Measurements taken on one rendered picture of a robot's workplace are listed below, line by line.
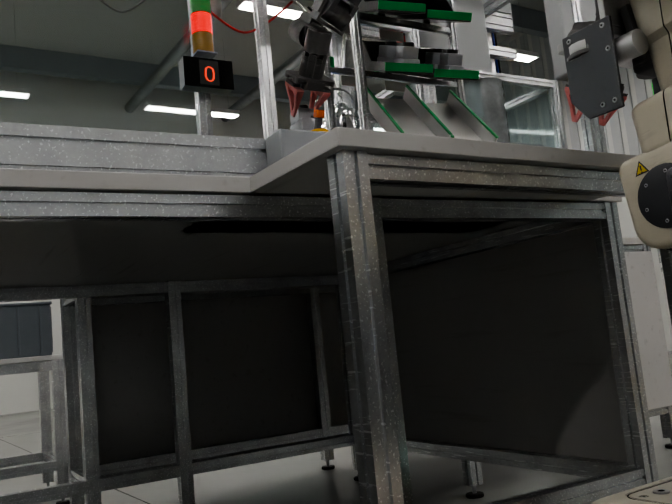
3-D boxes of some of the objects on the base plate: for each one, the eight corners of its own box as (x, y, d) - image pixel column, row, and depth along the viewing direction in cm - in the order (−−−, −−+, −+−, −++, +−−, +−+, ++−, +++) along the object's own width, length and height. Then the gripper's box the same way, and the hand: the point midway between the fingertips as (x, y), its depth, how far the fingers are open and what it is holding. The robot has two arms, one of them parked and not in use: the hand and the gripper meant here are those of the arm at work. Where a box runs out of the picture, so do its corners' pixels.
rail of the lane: (416, 191, 158) (411, 144, 160) (-34, 179, 114) (-37, 114, 115) (402, 197, 163) (397, 151, 164) (-36, 187, 119) (-38, 124, 120)
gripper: (301, 53, 157) (288, 120, 164) (341, 58, 162) (326, 123, 169) (289, 45, 162) (276, 110, 169) (328, 50, 167) (314, 113, 174)
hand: (302, 113), depth 168 cm, fingers closed on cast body, 4 cm apart
